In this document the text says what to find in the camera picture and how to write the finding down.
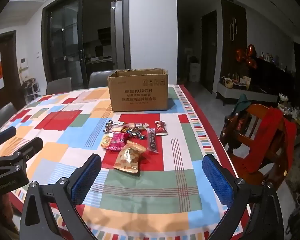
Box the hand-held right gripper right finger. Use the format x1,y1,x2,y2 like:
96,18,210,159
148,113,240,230
202,154,284,240

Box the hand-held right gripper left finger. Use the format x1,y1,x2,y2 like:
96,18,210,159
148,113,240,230
19,153,102,240

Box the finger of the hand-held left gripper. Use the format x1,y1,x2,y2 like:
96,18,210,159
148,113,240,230
0,137,44,166
0,126,17,146

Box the yellow snack packet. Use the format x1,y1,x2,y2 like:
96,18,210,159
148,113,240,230
101,135,111,150

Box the tan snack bag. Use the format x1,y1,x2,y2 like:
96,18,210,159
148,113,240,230
114,140,147,174

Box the pink snack packet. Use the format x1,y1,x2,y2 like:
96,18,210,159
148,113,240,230
105,132,129,152

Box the pile of candies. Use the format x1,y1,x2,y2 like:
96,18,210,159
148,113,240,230
121,126,147,139

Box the gold white snack packet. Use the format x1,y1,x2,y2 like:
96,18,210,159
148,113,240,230
124,122,150,130

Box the black snack packet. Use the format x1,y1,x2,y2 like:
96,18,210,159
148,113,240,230
145,128,159,154

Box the red snack packet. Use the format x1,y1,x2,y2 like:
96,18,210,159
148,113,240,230
154,120,168,136

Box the brown cardboard box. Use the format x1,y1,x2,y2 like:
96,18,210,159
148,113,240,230
107,68,169,112

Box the grey dining chair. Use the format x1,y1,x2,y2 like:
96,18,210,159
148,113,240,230
46,77,72,95
0,102,17,132
89,69,129,89

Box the wooden chair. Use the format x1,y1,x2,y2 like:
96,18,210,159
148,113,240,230
219,102,297,190

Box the white storage rack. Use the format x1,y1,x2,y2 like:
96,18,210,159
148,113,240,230
22,77,42,100

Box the colourful checkered tablecloth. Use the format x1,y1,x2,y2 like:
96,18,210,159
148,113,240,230
0,84,250,240

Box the brown wooden door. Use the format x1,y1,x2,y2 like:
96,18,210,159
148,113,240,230
0,31,25,105

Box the green cloth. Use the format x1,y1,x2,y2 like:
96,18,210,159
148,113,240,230
234,94,250,113

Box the low white cabinet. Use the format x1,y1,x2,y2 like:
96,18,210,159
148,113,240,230
216,81,285,105

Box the lotus ornament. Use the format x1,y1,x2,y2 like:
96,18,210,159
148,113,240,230
277,92,290,110

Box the sliding glass door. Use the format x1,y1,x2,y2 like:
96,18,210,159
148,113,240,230
42,0,129,90

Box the red foil balloons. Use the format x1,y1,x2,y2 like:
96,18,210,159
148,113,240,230
236,44,257,69

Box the tall dark cabinet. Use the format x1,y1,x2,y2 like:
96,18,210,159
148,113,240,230
220,0,248,80

